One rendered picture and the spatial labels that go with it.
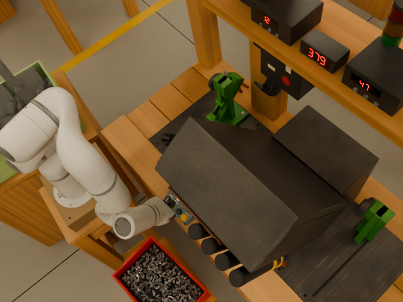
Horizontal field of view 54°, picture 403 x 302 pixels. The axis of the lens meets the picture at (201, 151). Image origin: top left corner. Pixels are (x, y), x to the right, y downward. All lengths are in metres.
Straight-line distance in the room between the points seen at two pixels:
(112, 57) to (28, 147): 2.46
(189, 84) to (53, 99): 1.01
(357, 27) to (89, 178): 0.85
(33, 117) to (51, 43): 2.77
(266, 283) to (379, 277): 0.40
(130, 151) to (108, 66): 1.68
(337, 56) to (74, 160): 0.72
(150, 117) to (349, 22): 1.02
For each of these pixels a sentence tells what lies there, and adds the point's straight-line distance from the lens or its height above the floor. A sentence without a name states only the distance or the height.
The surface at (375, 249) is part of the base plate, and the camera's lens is 1.63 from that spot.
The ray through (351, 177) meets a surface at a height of 1.24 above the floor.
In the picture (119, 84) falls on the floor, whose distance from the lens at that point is 3.26.
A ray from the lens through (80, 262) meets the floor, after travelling 2.72.
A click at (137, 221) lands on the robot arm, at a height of 1.27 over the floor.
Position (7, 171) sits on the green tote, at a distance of 2.12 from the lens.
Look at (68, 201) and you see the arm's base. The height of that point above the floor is 0.94.
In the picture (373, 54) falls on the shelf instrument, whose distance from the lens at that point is 1.11.
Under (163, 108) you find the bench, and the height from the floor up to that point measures 0.88.
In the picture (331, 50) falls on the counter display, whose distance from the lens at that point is 1.13.
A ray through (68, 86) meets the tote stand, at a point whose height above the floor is 0.79.
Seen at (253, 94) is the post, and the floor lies 0.98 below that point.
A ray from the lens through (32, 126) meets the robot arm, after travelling 1.07.
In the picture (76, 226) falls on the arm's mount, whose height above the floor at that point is 0.89.
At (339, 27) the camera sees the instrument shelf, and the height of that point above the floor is 1.54.
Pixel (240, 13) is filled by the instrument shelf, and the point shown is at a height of 1.54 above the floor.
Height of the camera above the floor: 2.43
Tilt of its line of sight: 61 degrees down
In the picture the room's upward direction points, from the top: 16 degrees counter-clockwise
